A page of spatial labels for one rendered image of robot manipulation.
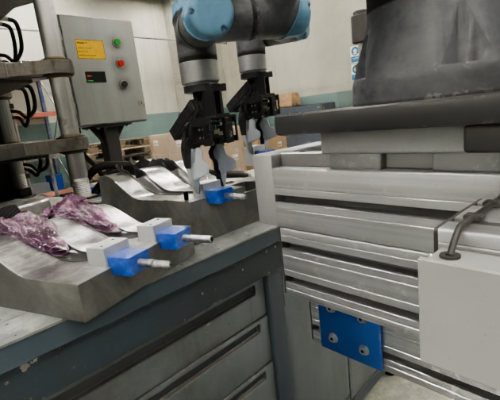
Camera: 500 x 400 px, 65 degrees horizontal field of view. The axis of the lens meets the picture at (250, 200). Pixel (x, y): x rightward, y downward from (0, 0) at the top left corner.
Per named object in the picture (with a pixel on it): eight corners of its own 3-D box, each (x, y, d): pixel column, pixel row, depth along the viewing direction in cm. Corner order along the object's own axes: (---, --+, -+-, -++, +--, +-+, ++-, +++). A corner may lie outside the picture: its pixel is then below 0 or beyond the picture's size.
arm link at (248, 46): (257, 4, 97) (226, 12, 100) (262, 51, 99) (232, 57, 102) (268, 10, 104) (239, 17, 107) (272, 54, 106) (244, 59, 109)
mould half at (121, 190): (278, 213, 97) (272, 159, 94) (196, 245, 79) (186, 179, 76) (162, 200, 131) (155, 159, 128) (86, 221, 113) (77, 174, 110)
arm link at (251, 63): (231, 58, 104) (252, 59, 110) (233, 76, 105) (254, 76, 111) (251, 52, 99) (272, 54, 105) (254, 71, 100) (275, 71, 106)
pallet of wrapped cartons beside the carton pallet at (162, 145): (255, 194, 533) (248, 124, 513) (215, 208, 474) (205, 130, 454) (194, 191, 611) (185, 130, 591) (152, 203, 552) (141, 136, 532)
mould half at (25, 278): (195, 253, 74) (186, 196, 72) (86, 323, 52) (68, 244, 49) (27, 242, 97) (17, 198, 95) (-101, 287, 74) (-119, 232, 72)
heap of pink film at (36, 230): (130, 227, 75) (123, 187, 74) (49, 262, 60) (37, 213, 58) (42, 224, 87) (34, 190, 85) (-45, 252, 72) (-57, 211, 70)
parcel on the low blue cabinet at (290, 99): (301, 105, 814) (300, 91, 808) (292, 106, 791) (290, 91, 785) (286, 107, 843) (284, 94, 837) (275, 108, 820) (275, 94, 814)
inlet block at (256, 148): (293, 163, 106) (291, 143, 105) (282, 166, 103) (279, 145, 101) (257, 163, 115) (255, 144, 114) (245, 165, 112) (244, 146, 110)
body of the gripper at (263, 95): (263, 118, 101) (257, 70, 99) (239, 121, 107) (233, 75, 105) (281, 116, 107) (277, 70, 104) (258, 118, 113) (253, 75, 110)
